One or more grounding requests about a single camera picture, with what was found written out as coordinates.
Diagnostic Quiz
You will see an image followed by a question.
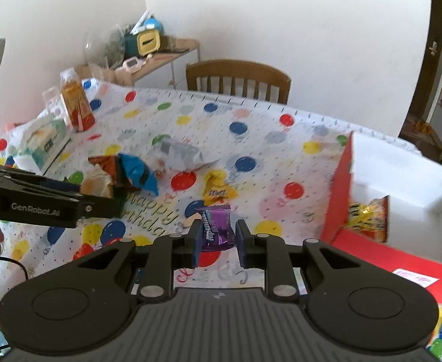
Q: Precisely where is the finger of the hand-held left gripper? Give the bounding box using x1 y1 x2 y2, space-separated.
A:
0 161 83 196
78 189 128 220

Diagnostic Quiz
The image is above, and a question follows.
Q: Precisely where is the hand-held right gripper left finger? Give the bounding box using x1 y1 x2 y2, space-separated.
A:
72 219 204 303

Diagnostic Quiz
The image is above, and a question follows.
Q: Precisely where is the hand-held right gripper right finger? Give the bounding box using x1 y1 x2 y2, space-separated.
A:
235 219 362 303

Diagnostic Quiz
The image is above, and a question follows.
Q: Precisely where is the cream snack packet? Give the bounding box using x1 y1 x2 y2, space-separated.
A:
80 166 117 198

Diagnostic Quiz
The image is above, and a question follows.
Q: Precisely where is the purple snack packet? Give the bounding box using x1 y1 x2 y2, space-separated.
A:
193 204 237 252

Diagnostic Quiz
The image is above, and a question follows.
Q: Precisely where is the brown foil snack packet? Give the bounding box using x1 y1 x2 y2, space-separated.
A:
88 154 127 189

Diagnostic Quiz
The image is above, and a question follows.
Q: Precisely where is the red cardboard box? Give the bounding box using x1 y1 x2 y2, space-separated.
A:
320 131 442 307

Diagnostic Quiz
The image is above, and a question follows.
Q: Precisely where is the green white tissue box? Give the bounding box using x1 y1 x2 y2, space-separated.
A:
11 115 72 174

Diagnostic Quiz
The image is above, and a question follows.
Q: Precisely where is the blue snack packet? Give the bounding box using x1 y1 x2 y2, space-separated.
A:
117 153 160 197

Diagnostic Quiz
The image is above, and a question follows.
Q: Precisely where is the yellow candy packet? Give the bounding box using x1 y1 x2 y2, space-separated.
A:
202 170 239 204

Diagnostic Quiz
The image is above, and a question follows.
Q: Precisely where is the clear plastic cup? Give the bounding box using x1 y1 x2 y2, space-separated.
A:
42 86 65 116

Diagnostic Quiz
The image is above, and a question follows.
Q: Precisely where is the orange drink bottle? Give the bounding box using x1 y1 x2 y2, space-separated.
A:
60 68 96 132

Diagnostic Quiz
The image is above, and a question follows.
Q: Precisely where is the silver clear snack packet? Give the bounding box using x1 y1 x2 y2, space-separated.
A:
150 135 220 173

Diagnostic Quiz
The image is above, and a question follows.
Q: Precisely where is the balloon print tablecloth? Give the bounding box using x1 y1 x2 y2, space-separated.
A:
0 77 442 362

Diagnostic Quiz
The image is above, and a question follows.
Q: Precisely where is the yellow orange snack packet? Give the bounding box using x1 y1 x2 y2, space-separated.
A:
347 195 390 244

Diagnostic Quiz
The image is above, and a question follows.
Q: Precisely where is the small white device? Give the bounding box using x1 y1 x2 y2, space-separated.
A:
115 57 147 75

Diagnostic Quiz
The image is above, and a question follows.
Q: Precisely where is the clear glass bowl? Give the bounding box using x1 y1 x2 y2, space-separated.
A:
83 26 126 69

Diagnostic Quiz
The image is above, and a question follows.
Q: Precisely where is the wooden side table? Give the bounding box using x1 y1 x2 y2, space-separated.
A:
74 38 200 88

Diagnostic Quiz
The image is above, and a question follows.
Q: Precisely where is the wooden chair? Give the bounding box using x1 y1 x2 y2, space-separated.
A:
185 59 292 105

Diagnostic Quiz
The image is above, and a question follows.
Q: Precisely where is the yellow teal container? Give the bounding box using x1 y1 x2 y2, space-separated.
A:
125 17 166 58

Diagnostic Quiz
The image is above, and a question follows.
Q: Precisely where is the dark wooden door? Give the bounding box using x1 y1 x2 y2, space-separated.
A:
398 0 442 152

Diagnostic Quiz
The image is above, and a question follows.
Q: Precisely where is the black cable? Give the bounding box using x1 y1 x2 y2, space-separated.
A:
0 256 30 282

